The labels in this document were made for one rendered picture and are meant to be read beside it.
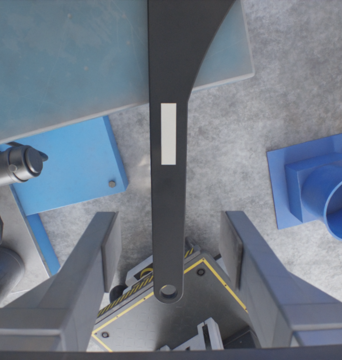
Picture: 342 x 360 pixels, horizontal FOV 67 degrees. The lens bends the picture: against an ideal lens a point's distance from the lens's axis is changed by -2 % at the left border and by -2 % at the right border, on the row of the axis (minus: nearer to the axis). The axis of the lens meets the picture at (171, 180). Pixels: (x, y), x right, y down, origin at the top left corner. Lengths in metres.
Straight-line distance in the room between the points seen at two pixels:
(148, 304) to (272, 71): 1.20
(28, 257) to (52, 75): 1.31
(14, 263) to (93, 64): 1.31
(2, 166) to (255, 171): 1.09
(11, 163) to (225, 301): 1.01
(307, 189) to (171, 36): 1.15
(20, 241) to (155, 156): 1.29
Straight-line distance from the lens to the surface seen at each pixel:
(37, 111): 0.25
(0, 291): 1.39
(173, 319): 1.34
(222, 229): 0.16
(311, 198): 1.28
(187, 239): 1.37
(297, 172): 1.32
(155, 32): 0.23
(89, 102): 0.24
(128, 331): 1.40
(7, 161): 0.90
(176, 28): 0.23
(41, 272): 1.52
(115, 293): 1.53
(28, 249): 1.48
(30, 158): 0.89
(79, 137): 1.24
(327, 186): 1.22
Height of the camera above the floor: 1.29
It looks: 74 degrees down
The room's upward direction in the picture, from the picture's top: 175 degrees clockwise
